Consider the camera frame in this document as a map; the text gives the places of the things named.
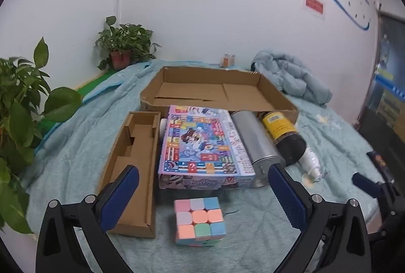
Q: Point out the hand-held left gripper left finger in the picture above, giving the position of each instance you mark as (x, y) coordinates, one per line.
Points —
(121, 197)

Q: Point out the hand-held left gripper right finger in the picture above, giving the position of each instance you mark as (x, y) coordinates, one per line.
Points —
(291, 200)

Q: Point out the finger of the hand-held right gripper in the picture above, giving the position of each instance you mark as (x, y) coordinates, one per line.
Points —
(378, 162)
(364, 182)

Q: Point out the white plastic bottle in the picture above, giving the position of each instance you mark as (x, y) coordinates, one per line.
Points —
(311, 162)

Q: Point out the narrow cardboard insert tray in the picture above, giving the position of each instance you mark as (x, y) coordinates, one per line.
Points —
(139, 146)

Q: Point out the silver cylindrical tin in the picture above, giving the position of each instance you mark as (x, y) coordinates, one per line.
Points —
(256, 140)

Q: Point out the dark jar with yellow label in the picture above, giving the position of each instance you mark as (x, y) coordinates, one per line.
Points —
(278, 126)

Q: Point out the pastel puzzle cube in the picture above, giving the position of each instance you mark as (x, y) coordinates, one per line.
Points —
(199, 219)

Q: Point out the colourful board game box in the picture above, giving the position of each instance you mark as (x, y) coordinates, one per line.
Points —
(202, 146)

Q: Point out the large shallow cardboard box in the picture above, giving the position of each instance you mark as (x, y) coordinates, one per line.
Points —
(189, 92)

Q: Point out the teal quilted blanket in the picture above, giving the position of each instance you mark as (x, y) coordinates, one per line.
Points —
(79, 140)

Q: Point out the glass door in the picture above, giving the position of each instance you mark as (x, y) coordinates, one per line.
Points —
(389, 70)

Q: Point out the green mat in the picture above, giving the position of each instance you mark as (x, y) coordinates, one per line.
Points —
(95, 81)

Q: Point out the light blue padded jacket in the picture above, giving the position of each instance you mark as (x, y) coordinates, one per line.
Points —
(294, 77)

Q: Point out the large-leaved green plant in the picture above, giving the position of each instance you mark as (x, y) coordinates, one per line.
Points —
(19, 96)

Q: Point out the small glass jar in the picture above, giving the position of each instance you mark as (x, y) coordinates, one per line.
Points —
(227, 61)

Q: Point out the small potted green plant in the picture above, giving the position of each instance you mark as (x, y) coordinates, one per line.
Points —
(126, 39)

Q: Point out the red wall sign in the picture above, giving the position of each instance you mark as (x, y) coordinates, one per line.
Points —
(314, 4)

